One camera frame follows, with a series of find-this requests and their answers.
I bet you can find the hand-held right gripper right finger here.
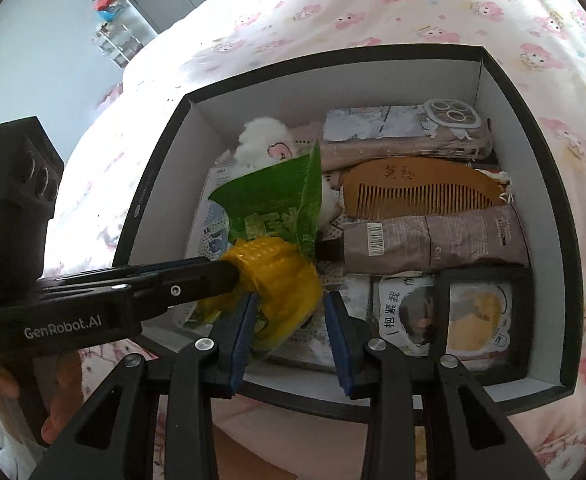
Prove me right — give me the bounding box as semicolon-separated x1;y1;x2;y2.
323;291;549;480

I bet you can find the mauve cream tube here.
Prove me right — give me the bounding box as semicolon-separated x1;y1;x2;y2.
315;205;530;273

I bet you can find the white wire shelf rack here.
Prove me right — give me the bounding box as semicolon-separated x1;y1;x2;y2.
90;0;146;68

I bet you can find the yellow corn plush toy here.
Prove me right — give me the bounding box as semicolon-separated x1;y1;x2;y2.
185;162;379;368

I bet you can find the person's left hand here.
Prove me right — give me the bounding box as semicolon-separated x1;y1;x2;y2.
0;349;86;446

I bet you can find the clear printed phone case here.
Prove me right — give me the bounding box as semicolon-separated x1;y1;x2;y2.
322;100;495;161

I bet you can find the pink cartoon printed blanket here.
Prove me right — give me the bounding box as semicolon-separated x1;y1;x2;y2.
43;0;586;480

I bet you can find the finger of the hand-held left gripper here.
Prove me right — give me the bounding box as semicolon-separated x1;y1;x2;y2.
40;256;211;288
108;260;241;322

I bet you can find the black cardboard box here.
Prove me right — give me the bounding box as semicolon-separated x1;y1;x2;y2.
112;44;585;423

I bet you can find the white cartoon packet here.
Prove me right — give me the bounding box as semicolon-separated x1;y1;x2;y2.
375;272;516;361

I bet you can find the wooden comb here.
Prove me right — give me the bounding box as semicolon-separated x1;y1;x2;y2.
342;159;511;221

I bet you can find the white pompom keychain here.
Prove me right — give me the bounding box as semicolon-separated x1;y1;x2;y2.
237;116;345;225

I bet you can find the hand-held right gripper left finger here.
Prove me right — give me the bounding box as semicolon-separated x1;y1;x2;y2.
28;291;260;480

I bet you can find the green yellow corn packet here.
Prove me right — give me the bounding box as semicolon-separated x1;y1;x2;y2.
193;140;324;361

